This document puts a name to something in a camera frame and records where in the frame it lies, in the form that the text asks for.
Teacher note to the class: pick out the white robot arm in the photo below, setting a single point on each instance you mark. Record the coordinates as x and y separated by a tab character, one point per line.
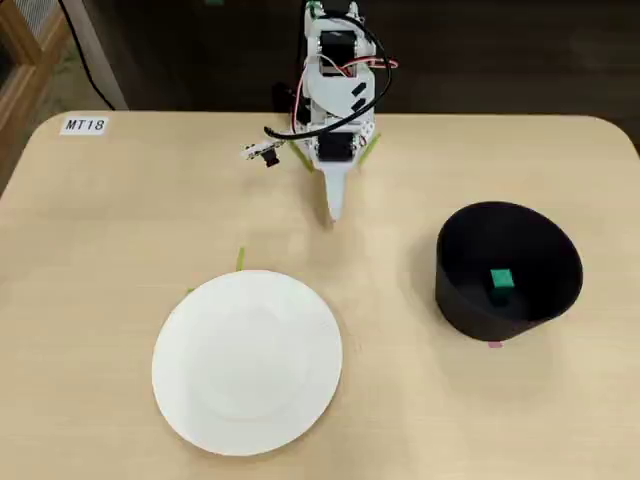
340	90

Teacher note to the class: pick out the green cube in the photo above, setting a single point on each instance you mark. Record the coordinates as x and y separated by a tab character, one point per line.
501	280

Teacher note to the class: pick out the white post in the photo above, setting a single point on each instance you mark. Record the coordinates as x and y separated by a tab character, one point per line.
95	55

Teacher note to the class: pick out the green tape on arm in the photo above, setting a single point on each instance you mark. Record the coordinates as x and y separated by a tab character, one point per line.
315	7

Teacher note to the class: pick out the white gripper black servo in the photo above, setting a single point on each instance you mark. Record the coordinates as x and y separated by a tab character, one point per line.
332	148

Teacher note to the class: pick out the pink tape piece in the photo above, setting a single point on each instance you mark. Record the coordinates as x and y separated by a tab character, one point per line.
496	344

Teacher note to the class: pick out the white MT18 label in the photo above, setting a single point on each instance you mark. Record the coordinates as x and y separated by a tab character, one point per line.
85	125

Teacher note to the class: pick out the black round bin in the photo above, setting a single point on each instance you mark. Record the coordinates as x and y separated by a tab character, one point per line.
510	240

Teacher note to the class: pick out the white paper plate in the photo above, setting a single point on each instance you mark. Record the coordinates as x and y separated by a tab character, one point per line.
247	362

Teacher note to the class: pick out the long green tape strip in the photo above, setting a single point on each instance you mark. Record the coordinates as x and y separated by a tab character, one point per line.
370	147
304	157

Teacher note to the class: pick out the wooden cabinet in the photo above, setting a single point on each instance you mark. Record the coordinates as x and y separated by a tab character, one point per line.
25	65

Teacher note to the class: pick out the thin green tape strip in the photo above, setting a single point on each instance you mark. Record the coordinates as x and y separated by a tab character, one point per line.
240	257

